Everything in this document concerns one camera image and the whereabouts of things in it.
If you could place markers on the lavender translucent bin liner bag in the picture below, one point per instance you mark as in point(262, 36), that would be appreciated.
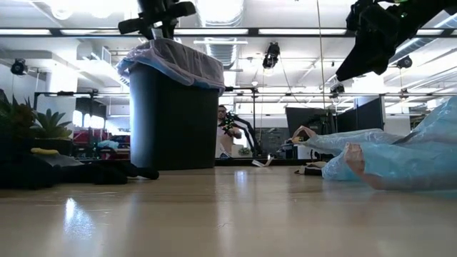
point(178, 60)

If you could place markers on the black fabric bundle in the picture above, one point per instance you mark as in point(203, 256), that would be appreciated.
point(89, 175)

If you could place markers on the white and black scrap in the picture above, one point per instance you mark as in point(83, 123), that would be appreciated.
point(262, 162)

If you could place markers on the background black robot arm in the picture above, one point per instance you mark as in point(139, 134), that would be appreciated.
point(248, 130)

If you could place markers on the black ceiling camera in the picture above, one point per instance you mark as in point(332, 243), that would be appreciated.
point(271, 55)
point(18, 67)
point(404, 62)

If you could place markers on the dark leafy plant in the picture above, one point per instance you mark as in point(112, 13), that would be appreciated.
point(14, 118)

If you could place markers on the yellow curved object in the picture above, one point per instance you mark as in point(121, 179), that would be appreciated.
point(44, 151)

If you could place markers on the blue plastic trash bag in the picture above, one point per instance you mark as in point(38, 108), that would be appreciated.
point(410, 160)

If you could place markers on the black office divider panel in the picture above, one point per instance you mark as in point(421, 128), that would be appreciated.
point(360, 114)

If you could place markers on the red storage bins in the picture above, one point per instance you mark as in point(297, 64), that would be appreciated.
point(107, 142)

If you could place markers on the black rig frame bar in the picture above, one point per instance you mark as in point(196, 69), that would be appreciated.
point(250, 31)

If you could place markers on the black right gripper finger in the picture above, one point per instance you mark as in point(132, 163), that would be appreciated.
point(357, 64)

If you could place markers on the person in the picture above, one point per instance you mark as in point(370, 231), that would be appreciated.
point(225, 135)

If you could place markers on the printed black white wrapper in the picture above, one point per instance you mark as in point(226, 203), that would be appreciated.
point(310, 169)

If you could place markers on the black computer monitor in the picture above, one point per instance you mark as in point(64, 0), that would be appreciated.
point(307, 119)

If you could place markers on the yellow-green crumpled item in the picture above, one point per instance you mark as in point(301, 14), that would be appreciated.
point(51, 125)

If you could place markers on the black plastic trash bin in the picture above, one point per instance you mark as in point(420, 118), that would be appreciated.
point(171, 125)

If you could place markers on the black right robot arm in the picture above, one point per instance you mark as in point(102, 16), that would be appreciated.
point(428, 10)

